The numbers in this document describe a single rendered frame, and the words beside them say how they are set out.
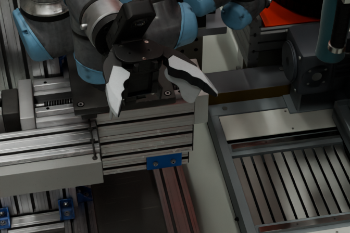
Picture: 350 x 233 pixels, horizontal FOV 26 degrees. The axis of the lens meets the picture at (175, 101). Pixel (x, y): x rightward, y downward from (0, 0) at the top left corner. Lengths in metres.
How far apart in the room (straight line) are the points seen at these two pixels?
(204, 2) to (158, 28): 0.46
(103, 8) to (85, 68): 0.16
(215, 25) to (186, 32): 1.16
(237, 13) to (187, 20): 0.56
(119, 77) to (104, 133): 0.72
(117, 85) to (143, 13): 0.11
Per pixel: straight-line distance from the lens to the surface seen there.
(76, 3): 1.21
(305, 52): 2.47
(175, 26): 1.31
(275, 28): 2.79
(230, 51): 3.10
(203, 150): 2.68
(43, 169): 1.65
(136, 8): 1.05
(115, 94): 1.01
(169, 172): 2.29
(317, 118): 2.72
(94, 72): 1.29
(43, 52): 1.54
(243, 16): 1.88
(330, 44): 1.92
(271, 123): 2.68
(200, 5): 1.75
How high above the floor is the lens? 1.92
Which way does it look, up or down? 42 degrees down
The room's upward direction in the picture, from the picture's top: straight up
